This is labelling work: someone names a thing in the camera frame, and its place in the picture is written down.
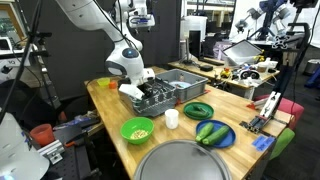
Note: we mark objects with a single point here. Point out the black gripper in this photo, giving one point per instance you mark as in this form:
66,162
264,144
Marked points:
152,88

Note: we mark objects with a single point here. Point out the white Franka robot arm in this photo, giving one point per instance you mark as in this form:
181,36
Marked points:
126,60

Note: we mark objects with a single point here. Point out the bright green bowl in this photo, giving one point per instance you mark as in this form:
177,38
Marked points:
133,125

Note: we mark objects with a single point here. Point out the lime green small bowl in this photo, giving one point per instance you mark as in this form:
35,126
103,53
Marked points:
103,82

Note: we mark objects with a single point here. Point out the orange plastic cup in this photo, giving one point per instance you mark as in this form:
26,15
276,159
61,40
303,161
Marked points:
42,135

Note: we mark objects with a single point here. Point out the light blue plate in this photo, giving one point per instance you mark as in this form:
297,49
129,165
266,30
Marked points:
180,84

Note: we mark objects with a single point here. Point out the white mug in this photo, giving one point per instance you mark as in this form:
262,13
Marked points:
171,119

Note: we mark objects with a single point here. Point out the orange cube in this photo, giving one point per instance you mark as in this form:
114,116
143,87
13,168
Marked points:
113,85

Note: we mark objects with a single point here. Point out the wooden background desk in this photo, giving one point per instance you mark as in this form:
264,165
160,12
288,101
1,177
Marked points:
186,66

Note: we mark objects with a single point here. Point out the grey plastic bin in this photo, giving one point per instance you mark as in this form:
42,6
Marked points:
195,89

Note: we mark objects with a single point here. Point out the beige food pieces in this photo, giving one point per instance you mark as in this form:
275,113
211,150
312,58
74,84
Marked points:
139,134

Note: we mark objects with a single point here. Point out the dark green plate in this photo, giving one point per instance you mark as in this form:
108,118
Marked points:
200,115

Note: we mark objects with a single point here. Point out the black power adapter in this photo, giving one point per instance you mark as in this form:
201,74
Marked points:
206,68

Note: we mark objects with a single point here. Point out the green cucumber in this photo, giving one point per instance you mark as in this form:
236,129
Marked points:
204,131
216,135

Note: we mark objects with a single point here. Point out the yellow rubber duck toy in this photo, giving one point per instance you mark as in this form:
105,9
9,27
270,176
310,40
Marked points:
226,73

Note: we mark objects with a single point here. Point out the grey round tray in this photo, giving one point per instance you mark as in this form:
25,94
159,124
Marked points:
181,161

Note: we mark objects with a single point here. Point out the clear plastic bin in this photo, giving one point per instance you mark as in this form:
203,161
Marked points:
241,51

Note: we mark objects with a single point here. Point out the white headset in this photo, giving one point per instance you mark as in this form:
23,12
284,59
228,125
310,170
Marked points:
250,74

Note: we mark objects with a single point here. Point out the black optical breadboard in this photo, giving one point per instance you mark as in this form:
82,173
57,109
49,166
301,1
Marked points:
76,161

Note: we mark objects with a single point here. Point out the blue tape patch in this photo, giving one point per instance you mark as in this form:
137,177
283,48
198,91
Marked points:
263,142

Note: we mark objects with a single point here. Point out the black tripod stand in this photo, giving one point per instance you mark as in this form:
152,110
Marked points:
30,40

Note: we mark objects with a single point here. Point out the pink chair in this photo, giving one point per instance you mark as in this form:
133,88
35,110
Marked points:
290,108

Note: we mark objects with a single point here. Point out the green chair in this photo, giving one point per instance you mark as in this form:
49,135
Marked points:
282,141

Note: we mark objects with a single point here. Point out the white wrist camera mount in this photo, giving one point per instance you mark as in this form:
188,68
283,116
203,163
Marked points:
130,91

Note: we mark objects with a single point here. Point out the aluminium bracket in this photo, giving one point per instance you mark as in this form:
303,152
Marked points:
51,151

